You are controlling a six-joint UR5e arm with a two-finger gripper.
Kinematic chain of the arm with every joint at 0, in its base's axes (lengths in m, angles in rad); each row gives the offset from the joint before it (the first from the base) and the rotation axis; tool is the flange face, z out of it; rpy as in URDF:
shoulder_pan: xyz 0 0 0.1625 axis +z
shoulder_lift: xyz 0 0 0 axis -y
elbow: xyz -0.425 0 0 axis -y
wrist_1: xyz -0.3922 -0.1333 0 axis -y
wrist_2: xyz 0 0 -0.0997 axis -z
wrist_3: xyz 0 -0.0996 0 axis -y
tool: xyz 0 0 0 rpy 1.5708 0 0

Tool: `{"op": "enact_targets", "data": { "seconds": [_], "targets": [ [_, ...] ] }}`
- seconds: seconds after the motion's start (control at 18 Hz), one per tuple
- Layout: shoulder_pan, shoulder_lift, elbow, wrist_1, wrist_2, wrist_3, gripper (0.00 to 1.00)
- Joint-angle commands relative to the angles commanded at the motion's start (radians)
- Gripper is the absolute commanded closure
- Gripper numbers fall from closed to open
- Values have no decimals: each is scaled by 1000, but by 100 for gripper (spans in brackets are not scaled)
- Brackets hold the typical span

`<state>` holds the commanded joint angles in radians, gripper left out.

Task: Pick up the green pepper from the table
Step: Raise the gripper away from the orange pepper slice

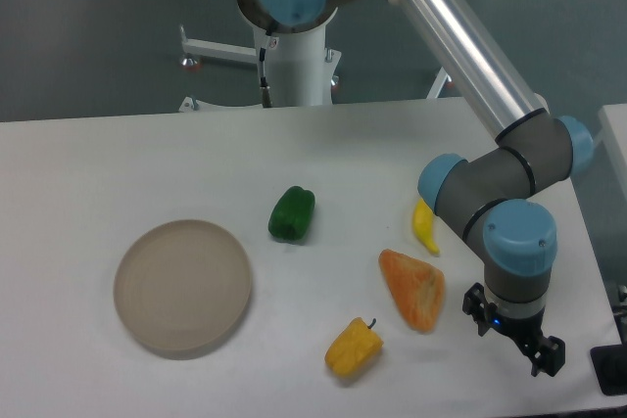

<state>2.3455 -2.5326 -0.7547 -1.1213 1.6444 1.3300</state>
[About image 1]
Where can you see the yellow chili pepper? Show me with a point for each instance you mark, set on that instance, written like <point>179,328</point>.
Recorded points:
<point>422,227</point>

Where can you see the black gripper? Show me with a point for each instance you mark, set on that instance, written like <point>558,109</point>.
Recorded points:
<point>519,321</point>

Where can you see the orange pumpkin slice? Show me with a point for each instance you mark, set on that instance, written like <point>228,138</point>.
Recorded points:
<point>417,289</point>

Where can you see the black device at edge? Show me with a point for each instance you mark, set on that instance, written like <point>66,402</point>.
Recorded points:
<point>610,368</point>

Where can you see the yellow bell pepper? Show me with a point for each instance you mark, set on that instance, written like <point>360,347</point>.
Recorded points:
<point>353,348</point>

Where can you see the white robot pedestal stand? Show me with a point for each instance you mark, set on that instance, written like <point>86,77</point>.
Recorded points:
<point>294,69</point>

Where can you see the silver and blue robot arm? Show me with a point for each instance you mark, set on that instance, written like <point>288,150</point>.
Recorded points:
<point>486,202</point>

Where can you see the beige round plate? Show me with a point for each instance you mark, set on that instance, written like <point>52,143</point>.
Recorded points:
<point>182,288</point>

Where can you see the green bell pepper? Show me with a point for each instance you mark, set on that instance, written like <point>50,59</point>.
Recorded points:
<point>292,215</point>

